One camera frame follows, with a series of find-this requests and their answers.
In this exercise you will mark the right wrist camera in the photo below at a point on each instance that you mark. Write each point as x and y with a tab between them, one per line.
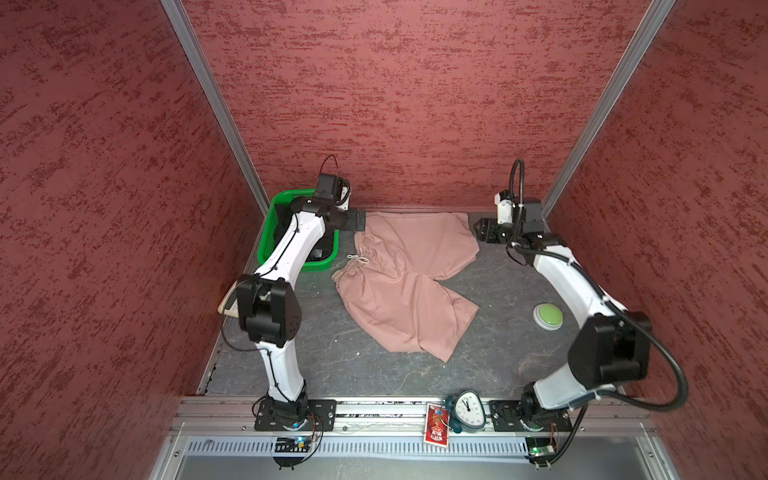
528	216

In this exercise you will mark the green plastic basket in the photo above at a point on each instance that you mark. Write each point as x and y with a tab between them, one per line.
276	224

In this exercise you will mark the left small circuit board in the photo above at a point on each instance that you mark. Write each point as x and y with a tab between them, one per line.
293	446

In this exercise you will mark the aluminium corner post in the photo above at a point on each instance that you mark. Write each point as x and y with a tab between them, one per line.
193	50
641	40

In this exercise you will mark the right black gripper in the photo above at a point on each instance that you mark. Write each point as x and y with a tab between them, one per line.
486	230

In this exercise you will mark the right aluminium corner post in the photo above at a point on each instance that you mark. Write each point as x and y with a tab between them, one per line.
641	40

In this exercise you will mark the red card packet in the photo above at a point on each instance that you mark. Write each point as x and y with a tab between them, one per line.
436	431

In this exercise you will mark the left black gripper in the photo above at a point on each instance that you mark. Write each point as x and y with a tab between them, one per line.
352	216

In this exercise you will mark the aluminium front rail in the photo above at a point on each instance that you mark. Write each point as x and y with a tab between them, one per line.
392	428

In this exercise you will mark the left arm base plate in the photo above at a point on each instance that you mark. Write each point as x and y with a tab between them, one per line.
305	415

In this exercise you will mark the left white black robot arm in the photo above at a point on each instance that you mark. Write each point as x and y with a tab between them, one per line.
269	312

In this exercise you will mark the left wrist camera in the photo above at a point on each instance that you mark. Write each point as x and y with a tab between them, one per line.
332	190

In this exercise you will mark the white teal alarm clock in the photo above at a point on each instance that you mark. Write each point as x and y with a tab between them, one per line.
466	412

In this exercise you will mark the small circuit board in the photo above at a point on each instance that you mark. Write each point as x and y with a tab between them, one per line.
540	450
293	446

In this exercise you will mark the left aluminium corner post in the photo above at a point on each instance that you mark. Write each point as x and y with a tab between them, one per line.
193	50

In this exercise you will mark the right small circuit board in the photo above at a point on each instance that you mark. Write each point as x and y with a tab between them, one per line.
540	450

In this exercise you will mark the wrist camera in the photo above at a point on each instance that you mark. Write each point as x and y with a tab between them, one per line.
332	190
528	216

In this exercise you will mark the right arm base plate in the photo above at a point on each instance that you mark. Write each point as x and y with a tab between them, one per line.
510	416

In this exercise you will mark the beige yellow calculator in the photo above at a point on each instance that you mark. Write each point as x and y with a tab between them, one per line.
228	305

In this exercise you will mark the black shorts in basket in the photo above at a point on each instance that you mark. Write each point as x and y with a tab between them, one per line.
322	250

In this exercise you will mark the pink shorts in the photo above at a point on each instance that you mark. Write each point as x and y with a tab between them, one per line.
392	285

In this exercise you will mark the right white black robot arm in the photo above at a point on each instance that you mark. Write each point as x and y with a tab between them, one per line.
606	352

